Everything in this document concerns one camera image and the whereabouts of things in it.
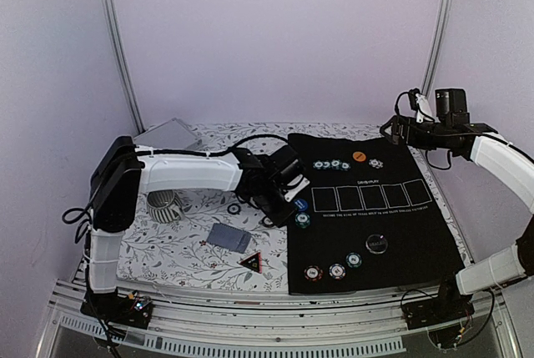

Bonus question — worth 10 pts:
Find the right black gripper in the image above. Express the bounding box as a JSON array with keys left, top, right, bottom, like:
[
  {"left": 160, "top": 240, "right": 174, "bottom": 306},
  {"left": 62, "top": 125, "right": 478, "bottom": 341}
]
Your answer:
[{"left": 381, "top": 114, "right": 452, "bottom": 150}]

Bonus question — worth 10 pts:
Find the blue small blind button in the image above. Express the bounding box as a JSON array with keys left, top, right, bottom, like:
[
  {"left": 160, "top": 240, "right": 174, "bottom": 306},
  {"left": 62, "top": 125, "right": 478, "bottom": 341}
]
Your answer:
[{"left": 293, "top": 199, "right": 309, "bottom": 212}]

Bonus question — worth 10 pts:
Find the orange big blind button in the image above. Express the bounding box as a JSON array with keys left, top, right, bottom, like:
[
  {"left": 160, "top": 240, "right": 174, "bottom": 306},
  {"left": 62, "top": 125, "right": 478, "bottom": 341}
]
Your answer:
[{"left": 352, "top": 151, "right": 367, "bottom": 163}]

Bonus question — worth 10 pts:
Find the green 50 chip row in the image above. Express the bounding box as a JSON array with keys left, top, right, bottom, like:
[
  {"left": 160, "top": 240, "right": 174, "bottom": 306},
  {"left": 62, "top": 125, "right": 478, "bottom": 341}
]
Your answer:
[{"left": 312, "top": 159, "right": 351, "bottom": 171}]

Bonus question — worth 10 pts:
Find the clear round dealer button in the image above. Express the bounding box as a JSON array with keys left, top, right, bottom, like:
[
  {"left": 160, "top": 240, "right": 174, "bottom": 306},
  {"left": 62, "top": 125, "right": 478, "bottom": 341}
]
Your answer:
[{"left": 365, "top": 234, "right": 389, "bottom": 255}]

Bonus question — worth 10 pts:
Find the black red 100 chip stack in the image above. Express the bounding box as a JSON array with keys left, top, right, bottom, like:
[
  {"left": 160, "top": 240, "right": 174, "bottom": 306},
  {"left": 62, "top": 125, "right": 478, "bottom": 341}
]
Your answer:
[{"left": 261, "top": 216, "right": 275, "bottom": 228}]

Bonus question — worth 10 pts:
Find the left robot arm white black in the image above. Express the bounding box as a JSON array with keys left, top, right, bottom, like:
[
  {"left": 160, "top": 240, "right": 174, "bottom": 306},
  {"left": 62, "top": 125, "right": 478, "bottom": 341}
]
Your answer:
[{"left": 87, "top": 136, "right": 309, "bottom": 320}]

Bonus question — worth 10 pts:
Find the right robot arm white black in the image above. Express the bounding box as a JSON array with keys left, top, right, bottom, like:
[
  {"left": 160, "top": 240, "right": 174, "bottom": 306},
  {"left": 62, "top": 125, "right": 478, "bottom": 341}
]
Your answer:
[{"left": 380, "top": 115, "right": 533, "bottom": 321}]

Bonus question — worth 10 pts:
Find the single chip on table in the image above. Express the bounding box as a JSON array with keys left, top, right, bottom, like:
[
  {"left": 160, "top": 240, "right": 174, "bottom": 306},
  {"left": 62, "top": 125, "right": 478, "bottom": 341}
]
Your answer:
[{"left": 227, "top": 204, "right": 242, "bottom": 215}]

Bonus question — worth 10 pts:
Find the triangular all in marker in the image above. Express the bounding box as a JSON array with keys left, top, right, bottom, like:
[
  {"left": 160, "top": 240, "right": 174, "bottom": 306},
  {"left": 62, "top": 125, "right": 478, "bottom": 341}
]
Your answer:
[{"left": 239, "top": 251, "right": 262, "bottom": 273}]

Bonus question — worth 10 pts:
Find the black poker mat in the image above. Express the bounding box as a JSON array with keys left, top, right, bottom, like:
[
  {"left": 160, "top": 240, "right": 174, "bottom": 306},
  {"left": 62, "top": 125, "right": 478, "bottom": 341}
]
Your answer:
[{"left": 287, "top": 134, "right": 464, "bottom": 295}]

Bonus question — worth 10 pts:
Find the striped mug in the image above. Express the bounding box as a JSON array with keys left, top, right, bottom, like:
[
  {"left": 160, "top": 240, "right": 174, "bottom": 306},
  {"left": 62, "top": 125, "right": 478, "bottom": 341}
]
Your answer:
[{"left": 147, "top": 189, "right": 185, "bottom": 224}]

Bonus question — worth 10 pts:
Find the grey box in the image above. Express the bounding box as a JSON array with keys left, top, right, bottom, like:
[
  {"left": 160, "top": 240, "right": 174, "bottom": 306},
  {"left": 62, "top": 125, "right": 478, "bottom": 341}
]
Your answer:
[{"left": 133, "top": 118, "right": 202, "bottom": 150}]

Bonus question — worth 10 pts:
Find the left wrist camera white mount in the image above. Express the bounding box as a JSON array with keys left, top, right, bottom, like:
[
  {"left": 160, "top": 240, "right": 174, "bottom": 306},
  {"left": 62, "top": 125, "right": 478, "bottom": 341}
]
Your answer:
[{"left": 266, "top": 144, "right": 312, "bottom": 203}]

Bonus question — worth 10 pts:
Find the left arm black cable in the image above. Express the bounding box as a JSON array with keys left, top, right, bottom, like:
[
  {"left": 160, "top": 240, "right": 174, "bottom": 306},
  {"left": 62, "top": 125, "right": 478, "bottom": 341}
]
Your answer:
[{"left": 133, "top": 134, "right": 289, "bottom": 159}]

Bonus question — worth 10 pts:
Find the front aluminium rail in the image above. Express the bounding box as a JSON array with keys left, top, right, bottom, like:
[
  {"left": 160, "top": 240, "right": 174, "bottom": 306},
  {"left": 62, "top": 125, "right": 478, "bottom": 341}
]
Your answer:
[{"left": 35, "top": 278, "right": 522, "bottom": 358}]

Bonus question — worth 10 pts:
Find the right aluminium frame post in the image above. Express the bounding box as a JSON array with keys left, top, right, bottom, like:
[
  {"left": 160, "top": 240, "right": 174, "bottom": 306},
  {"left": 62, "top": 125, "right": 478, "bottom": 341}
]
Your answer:
[{"left": 419, "top": 0, "right": 459, "bottom": 96}]

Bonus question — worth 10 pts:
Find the aluminium frame post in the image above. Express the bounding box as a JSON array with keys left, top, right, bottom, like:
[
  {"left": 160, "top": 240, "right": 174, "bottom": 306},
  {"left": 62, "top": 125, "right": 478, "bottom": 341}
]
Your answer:
[
  {"left": 101, "top": 0, "right": 145, "bottom": 134},
  {"left": 419, "top": 0, "right": 459, "bottom": 96}
]

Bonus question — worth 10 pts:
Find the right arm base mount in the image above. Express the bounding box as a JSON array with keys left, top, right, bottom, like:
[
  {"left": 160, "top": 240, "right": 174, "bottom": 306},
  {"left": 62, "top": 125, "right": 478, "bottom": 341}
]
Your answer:
[{"left": 400, "top": 281, "right": 475, "bottom": 330}]

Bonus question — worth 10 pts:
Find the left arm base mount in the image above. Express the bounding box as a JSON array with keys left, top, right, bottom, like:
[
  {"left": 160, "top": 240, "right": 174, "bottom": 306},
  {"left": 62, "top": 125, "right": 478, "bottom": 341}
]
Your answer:
[{"left": 80, "top": 290, "right": 154, "bottom": 330}]

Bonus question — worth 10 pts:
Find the left aluminium frame post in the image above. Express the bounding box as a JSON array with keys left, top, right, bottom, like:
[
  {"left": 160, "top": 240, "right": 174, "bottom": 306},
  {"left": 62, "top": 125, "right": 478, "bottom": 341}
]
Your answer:
[{"left": 101, "top": 0, "right": 145, "bottom": 134}]

